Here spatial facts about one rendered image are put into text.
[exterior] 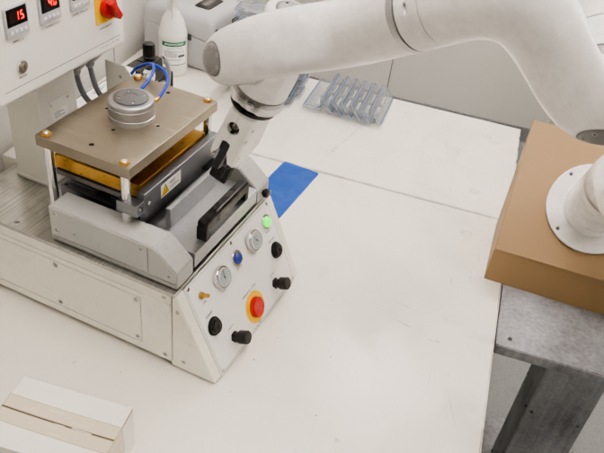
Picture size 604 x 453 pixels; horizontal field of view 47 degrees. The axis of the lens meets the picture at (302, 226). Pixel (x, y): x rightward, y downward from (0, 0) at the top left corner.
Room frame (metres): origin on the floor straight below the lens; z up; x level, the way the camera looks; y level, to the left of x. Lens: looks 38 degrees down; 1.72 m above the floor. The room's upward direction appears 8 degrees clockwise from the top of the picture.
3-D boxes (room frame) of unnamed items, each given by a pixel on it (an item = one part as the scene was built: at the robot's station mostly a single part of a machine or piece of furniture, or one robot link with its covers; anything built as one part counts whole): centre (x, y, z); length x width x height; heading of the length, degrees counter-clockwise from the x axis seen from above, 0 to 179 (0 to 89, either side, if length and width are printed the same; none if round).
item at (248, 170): (1.13, 0.19, 0.96); 0.26 x 0.05 x 0.07; 70
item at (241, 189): (0.97, 0.14, 0.99); 0.15 x 0.02 x 0.04; 160
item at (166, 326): (1.04, 0.30, 0.84); 0.53 x 0.37 x 0.17; 70
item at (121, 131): (1.06, 0.34, 1.08); 0.31 x 0.24 x 0.13; 160
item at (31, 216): (1.04, 0.34, 0.93); 0.46 x 0.35 x 0.01; 70
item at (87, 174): (1.04, 0.31, 1.07); 0.22 x 0.17 x 0.10; 160
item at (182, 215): (1.01, 0.27, 0.97); 0.30 x 0.22 x 0.08; 70
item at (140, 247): (0.88, 0.29, 0.96); 0.25 x 0.05 x 0.07; 70
